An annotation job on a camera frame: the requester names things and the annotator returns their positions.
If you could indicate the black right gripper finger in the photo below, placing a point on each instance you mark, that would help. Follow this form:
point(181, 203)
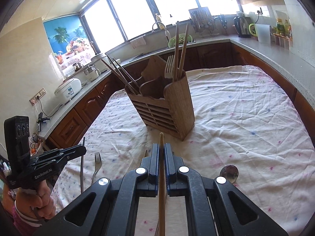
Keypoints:
point(175, 186)
point(149, 186)

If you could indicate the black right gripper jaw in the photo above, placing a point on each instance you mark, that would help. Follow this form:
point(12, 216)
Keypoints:
point(71, 153)

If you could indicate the light wooden chopstick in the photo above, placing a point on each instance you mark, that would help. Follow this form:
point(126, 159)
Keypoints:
point(162, 189)

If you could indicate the wooden utensil holder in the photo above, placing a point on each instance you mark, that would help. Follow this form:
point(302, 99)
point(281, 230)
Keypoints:
point(162, 103)

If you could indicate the dark metal chopstick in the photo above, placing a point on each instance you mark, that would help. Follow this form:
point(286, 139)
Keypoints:
point(82, 170)

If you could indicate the long wooden chopstick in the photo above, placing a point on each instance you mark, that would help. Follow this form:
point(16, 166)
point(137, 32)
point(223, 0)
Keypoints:
point(175, 61)

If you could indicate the dish rack with utensils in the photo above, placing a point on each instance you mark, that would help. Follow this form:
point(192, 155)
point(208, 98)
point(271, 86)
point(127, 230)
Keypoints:
point(203, 21)

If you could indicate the person's left hand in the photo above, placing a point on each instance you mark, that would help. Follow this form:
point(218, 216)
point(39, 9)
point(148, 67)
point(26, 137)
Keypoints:
point(41, 201)

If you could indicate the silver fork on table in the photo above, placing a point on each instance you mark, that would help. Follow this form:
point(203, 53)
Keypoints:
point(97, 164)

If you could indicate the silver spoon on table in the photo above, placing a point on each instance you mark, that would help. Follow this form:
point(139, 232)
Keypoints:
point(230, 172)

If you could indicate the white flat rice cooker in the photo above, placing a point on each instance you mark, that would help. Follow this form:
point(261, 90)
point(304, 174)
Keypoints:
point(67, 90)

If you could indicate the floral white tablecloth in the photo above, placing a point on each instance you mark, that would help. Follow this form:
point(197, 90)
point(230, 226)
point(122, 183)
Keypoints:
point(242, 118)

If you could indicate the white soy milk maker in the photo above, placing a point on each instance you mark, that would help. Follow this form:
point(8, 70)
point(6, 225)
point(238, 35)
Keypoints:
point(91, 72)

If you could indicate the dark chopstick left compartment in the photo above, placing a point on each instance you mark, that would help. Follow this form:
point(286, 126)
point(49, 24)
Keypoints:
point(126, 76)

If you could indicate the silver fork in holder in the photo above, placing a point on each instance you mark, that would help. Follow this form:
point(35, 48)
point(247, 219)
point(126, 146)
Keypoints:
point(168, 71)

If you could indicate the white rice cooker pot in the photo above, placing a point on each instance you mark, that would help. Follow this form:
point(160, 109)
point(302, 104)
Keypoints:
point(97, 61)

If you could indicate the tropical fruit window poster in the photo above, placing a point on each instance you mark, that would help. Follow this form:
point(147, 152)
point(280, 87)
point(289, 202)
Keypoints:
point(69, 42)

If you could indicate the wooden chopstick in holder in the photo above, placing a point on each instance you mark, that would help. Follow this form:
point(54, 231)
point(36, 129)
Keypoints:
point(181, 64)

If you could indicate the green colander with vegetables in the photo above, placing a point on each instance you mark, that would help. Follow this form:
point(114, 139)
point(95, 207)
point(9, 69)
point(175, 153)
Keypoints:
point(172, 41)

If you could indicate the white dish cloth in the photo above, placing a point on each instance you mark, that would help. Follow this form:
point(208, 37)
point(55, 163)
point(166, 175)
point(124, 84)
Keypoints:
point(137, 42)

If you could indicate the chrome sink faucet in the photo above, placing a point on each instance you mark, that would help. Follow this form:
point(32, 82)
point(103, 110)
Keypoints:
point(162, 27)

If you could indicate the green mug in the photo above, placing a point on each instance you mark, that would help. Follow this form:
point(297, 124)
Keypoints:
point(252, 29)

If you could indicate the black electric kettle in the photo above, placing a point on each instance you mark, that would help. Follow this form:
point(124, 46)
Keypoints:
point(241, 26)

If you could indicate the spice jar set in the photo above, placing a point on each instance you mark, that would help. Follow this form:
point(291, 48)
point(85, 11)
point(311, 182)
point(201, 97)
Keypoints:
point(283, 41)

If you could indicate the translucent plastic jug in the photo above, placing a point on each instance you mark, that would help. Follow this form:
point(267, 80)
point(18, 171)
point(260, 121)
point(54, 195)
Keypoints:
point(263, 33)

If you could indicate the yellow oil bottle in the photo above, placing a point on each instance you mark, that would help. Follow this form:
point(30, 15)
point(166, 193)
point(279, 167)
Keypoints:
point(280, 27)

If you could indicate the wall power socket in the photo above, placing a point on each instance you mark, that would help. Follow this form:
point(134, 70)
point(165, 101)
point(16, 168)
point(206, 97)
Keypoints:
point(37, 96)

